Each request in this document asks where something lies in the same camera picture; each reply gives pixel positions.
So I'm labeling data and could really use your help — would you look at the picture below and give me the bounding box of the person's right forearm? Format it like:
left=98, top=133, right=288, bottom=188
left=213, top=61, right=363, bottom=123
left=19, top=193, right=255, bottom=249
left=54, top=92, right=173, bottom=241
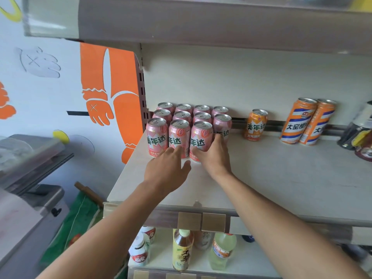
left=216, top=172, right=370, bottom=279

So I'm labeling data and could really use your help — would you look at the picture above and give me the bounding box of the pale green drink bottle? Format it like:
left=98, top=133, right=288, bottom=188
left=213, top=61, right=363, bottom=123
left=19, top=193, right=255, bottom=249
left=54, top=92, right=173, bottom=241
left=208, top=232, right=237, bottom=270

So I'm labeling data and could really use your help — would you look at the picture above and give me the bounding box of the cluster of white milk bottles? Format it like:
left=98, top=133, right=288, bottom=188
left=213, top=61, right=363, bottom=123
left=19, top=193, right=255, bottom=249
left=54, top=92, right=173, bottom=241
left=129, top=226, right=156, bottom=266

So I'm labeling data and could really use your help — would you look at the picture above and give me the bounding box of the person's left hand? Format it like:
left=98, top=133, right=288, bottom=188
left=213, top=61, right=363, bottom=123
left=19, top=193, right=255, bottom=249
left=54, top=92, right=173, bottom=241
left=144, top=145, right=192, bottom=196

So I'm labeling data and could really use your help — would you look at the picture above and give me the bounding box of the person's left forearm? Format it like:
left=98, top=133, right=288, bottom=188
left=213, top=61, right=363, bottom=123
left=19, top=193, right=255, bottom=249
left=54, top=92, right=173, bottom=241
left=36, top=183, right=166, bottom=279

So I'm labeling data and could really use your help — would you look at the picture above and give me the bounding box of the tall orange striped can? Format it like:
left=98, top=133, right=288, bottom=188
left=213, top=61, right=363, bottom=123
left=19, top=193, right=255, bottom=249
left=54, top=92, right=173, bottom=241
left=299, top=99, right=338, bottom=146
left=279, top=98, right=318, bottom=145

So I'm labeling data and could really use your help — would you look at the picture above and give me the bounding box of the white paper notice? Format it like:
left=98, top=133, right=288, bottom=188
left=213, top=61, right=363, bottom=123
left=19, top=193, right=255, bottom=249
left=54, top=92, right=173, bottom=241
left=0, top=188, right=43, bottom=259

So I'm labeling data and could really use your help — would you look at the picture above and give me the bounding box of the person's right hand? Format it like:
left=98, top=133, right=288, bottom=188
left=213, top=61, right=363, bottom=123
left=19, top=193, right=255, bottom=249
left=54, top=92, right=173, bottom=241
left=191, top=133, right=234, bottom=182

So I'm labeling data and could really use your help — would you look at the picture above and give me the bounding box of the yellow label tea bottle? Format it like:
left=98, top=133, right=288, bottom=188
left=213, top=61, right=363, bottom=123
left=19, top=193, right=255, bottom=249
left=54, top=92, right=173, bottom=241
left=172, top=229, right=195, bottom=272

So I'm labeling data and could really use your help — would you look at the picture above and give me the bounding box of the clear food display cover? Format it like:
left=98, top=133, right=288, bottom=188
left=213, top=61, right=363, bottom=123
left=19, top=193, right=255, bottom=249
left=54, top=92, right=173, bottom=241
left=0, top=135, right=75, bottom=195

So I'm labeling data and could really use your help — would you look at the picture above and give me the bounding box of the row of red cans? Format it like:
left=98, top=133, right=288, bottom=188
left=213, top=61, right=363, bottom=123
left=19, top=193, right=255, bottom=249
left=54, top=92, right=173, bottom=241
left=145, top=102, right=232, bottom=159

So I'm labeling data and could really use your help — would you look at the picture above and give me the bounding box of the small clear bottle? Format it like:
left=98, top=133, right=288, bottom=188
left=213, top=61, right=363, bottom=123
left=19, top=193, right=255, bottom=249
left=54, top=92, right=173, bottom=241
left=193, top=231, right=214, bottom=250

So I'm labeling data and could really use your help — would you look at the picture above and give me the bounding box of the wooden stick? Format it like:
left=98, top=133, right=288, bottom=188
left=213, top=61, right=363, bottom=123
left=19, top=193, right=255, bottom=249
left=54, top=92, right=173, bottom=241
left=74, top=181, right=104, bottom=207

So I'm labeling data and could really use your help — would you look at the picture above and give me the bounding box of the steel counter machine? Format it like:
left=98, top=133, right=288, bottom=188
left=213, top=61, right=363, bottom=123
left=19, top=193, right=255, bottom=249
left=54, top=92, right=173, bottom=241
left=0, top=184, right=70, bottom=279

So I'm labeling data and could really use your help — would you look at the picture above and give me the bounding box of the clear round disc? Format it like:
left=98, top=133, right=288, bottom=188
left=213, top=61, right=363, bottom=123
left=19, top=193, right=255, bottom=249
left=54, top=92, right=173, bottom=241
left=69, top=134, right=95, bottom=156

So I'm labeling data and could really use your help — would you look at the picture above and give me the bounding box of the pink soda can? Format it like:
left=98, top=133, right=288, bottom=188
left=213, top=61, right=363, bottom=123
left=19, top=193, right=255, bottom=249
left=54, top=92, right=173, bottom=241
left=189, top=121, right=214, bottom=163

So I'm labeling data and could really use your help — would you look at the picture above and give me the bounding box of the yellow round disc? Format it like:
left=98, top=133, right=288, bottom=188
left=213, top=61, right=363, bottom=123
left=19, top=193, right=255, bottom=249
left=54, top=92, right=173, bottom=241
left=53, top=129, right=70, bottom=144

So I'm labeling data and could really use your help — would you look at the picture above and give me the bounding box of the small orange can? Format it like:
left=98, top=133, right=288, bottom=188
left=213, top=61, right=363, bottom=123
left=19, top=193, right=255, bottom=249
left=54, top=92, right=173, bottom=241
left=243, top=108, right=269, bottom=141

